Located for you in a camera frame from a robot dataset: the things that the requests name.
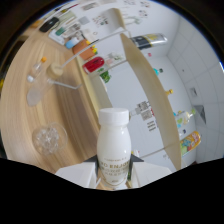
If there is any white milk bottle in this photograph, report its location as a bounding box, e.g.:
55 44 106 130
96 107 133 190

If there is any clear bottle orange cap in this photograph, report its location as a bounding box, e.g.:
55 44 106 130
26 56 48 84

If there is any blue and white cup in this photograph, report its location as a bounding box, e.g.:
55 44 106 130
64 36 80 50

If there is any white tray with green cup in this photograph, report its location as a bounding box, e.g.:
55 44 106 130
49 26 73 46

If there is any clear glass with ice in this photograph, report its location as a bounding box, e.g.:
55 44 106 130
31 121 69 156

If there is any clear bottle green cap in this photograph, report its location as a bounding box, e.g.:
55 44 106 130
173 108 197 129

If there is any white rack with wooden shelves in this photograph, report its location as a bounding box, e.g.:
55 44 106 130
46 8 183 172

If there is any green potted plant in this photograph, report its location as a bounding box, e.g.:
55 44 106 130
99 70 112 84

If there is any red liquid bottle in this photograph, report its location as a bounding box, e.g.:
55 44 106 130
82 56 106 75

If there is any black bag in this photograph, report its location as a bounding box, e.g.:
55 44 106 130
38 17 61 33

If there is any wooden wall shelf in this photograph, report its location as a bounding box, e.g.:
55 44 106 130
99 8 127 33

